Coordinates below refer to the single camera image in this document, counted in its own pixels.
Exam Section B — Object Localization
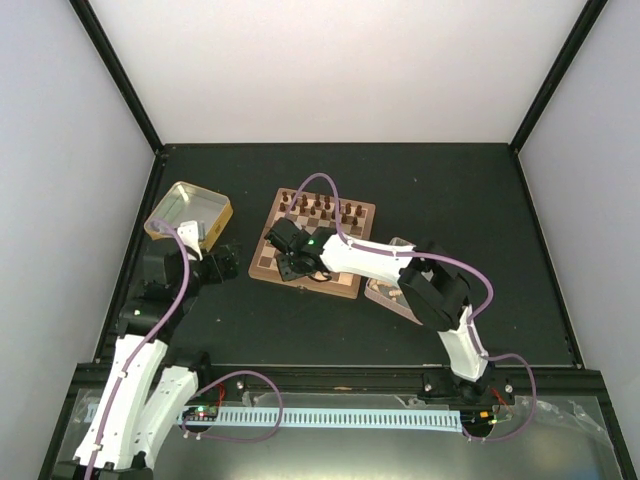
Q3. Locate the dark chess pieces row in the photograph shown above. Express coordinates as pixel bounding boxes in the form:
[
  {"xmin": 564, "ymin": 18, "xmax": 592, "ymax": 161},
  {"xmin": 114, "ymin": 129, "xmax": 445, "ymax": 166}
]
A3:
[{"xmin": 275, "ymin": 190, "xmax": 373, "ymax": 229}]

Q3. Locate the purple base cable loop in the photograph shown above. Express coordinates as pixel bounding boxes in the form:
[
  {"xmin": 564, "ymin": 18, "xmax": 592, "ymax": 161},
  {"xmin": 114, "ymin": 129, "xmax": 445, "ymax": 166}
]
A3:
[{"xmin": 180, "ymin": 370, "xmax": 284, "ymax": 444}]

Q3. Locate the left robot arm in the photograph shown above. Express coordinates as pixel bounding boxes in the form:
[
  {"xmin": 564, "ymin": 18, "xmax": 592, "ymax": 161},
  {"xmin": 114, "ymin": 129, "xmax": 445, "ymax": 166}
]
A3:
[{"xmin": 52, "ymin": 239, "xmax": 239, "ymax": 479}]

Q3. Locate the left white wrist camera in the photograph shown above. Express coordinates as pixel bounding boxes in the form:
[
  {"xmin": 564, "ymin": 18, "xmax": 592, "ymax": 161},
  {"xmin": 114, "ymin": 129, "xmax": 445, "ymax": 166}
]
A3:
[{"xmin": 177, "ymin": 220, "xmax": 205, "ymax": 261}]

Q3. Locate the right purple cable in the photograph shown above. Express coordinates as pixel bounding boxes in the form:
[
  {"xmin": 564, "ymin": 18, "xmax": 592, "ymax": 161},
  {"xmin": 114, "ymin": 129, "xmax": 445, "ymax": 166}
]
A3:
[{"xmin": 294, "ymin": 173, "xmax": 537, "ymax": 444}]

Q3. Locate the small circuit board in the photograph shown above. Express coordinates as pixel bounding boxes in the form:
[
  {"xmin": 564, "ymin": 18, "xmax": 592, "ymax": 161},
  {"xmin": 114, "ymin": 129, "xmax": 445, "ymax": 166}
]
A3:
[{"xmin": 182, "ymin": 405, "xmax": 219, "ymax": 422}]

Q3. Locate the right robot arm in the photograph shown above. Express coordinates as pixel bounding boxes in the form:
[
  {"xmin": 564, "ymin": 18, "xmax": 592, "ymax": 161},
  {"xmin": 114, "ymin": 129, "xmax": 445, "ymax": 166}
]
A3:
[{"xmin": 264, "ymin": 217, "xmax": 494, "ymax": 404}]

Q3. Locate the gold metal tin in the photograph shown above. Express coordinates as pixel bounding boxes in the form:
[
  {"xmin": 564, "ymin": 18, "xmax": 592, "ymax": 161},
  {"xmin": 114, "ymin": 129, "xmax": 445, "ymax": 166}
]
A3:
[{"xmin": 144, "ymin": 181, "xmax": 233, "ymax": 251}]

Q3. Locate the black mounting rail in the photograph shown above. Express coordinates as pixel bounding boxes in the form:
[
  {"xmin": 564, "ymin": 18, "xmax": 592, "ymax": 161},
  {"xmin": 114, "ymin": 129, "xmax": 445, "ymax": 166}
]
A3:
[{"xmin": 199, "ymin": 363, "xmax": 601, "ymax": 401}]

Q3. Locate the light blue cable duct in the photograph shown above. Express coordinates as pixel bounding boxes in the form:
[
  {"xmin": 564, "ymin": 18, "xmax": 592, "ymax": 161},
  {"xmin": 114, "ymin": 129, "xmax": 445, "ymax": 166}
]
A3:
[{"xmin": 174, "ymin": 406, "xmax": 462, "ymax": 433}]

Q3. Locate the pink tin with pieces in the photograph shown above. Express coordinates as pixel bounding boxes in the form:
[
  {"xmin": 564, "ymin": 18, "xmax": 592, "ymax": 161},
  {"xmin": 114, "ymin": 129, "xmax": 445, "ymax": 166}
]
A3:
[{"xmin": 363, "ymin": 236, "xmax": 426, "ymax": 326}]

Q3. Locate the wooden chess board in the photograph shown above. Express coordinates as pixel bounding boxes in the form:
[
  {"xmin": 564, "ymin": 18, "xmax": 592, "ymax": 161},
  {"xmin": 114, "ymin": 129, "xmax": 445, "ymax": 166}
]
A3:
[{"xmin": 248, "ymin": 187, "xmax": 376, "ymax": 300}]

